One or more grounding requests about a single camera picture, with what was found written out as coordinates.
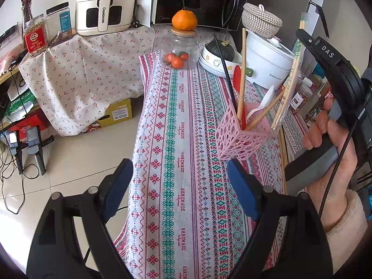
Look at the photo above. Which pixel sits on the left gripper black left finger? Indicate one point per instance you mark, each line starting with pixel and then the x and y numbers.
pixel 55 251

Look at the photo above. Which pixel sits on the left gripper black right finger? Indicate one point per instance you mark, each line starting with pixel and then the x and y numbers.
pixel 304 252

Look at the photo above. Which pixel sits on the disposable chopsticks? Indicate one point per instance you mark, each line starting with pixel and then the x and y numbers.
pixel 292 79

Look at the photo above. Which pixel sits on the black chopstick gold band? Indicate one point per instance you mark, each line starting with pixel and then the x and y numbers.
pixel 230 86

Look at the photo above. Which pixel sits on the bamboo chopstick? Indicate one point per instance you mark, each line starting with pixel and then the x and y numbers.
pixel 263 114
pixel 284 157
pixel 241 102

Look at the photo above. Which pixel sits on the forearm in cream sleeve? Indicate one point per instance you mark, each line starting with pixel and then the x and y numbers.
pixel 345 236

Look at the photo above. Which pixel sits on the person's right hand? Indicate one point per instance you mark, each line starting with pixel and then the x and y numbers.
pixel 328 192

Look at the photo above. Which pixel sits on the goji berry plastic jar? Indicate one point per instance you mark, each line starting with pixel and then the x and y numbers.
pixel 308 81

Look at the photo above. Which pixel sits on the dried fruit slices jar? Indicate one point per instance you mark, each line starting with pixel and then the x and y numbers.
pixel 303 94

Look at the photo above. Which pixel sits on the white plastic spoon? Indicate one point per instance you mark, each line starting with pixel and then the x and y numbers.
pixel 264 103

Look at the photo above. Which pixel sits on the silver refrigerator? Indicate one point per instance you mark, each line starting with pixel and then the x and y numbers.
pixel 316 17

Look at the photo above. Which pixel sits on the white electric cooking pot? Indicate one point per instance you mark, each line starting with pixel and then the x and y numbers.
pixel 270 61

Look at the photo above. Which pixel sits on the grey stand device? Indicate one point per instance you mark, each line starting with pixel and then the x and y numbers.
pixel 34 146

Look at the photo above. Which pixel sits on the patterned striped tablecloth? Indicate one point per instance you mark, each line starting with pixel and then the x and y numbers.
pixel 184 219

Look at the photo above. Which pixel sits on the pink perforated utensil holder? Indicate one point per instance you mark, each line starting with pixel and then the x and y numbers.
pixel 235 143

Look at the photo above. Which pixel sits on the woven lidded basket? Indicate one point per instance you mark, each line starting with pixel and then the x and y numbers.
pixel 258 20

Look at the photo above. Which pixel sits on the red plastic spoon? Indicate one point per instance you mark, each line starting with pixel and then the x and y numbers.
pixel 236 86

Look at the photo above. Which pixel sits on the dark green pumpkin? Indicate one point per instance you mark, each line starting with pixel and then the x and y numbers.
pixel 215 47

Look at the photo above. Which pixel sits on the yellow cardboard box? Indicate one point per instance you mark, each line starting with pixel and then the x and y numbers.
pixel 116 113

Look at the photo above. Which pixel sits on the white floral cloth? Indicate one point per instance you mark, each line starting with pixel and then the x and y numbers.
pixel 76 81

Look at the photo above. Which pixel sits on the black microwave oven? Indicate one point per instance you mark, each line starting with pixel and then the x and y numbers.
pixel 222 14

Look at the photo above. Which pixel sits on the glass jar with wooden lid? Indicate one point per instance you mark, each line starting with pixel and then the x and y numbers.
pixel 180 49

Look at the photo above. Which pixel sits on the orange tangerine on jar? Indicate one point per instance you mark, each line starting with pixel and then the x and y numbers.
pixel 184 19

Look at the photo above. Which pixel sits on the red label glass jar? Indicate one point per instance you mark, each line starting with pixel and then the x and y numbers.
pixel 35 35

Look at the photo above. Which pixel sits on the blue label clear container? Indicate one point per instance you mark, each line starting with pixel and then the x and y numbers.
pixel 58 22

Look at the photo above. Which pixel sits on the white air fryer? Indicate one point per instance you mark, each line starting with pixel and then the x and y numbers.
pixel 94 17

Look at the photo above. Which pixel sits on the white bowl with green handle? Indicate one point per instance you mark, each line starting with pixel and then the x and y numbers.
pixel 214 65

